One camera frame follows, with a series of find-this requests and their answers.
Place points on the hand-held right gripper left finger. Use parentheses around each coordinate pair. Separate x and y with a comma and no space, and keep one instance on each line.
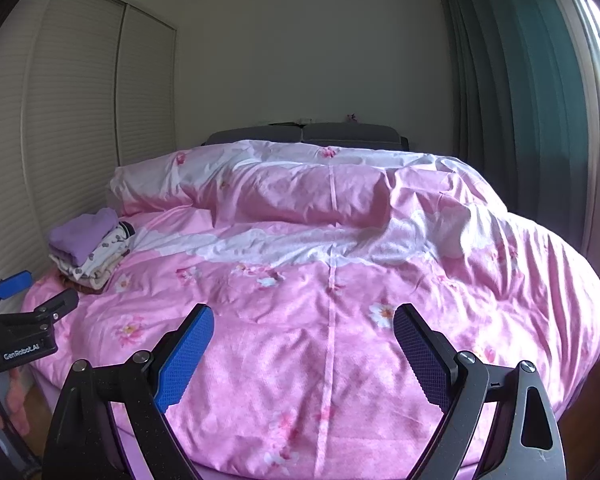
(185,355)

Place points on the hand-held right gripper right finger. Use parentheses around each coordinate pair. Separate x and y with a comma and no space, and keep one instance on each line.
(420,355)

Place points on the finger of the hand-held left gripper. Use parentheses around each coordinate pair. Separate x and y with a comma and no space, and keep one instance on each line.
(60,302)
(12,282)

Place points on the purple ribbed-cuff garment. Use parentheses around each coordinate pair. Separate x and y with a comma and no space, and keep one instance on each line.
(82,230)

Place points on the person's left hand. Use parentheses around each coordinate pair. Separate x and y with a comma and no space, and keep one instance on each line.
(17,400)

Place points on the brown striped garment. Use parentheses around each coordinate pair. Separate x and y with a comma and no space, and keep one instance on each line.
(87,286)

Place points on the pale grey folded garment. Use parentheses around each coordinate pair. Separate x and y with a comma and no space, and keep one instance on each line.
(62,260)

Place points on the beige fluffy garment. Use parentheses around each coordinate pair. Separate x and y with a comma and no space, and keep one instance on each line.
(100,275)

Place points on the white heart-print garment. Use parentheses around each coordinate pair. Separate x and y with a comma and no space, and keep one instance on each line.
(105,247)

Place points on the pink floral duvet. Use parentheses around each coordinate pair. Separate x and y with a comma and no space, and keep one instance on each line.
(305,310)

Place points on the purple bed sheet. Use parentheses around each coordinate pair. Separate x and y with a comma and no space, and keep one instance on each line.
(230,472)

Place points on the white slatted wardrobe door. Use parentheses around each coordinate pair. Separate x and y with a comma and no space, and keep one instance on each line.
(55,110)
(147,85)

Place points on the grey padded headboard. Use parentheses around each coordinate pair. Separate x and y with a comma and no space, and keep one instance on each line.
(350,135)

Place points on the small pink ornament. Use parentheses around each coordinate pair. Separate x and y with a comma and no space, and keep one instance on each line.
(351,118)

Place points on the dark flat object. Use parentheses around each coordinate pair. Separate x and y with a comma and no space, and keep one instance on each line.
(282,123)

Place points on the teal curtain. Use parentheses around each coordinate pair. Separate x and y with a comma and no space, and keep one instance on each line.
(505,85)

